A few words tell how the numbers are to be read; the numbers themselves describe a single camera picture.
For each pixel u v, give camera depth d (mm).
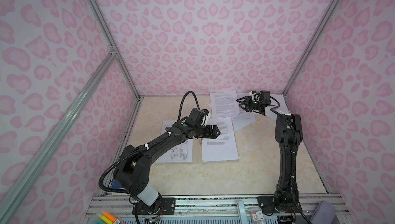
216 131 750
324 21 803
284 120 661
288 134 629
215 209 727
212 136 734
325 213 688
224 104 1169
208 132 735
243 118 1046
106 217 698
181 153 905
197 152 909
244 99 998
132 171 431
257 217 681
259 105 906
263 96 909
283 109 1157
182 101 665
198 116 659
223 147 927
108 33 845
